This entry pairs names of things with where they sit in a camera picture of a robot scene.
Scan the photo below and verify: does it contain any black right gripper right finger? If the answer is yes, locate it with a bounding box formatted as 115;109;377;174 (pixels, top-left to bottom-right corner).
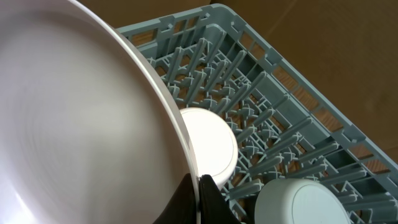
199;175;241;224

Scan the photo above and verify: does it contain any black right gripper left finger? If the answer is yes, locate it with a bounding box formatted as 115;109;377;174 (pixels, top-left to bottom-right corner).
154;174;197;224

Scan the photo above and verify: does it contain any large white plate with crumbs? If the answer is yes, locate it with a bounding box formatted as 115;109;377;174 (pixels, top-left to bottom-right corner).
1;1;199;223

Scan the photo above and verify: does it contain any small white bowl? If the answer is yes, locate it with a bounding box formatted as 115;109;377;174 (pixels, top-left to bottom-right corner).
180;108;238;189

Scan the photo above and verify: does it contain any grey dishwasher rack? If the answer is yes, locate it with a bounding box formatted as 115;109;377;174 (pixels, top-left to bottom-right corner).
119;4;397;223

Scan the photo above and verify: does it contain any grey saucer bowl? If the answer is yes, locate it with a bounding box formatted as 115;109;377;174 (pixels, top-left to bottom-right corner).
254;179;350;224

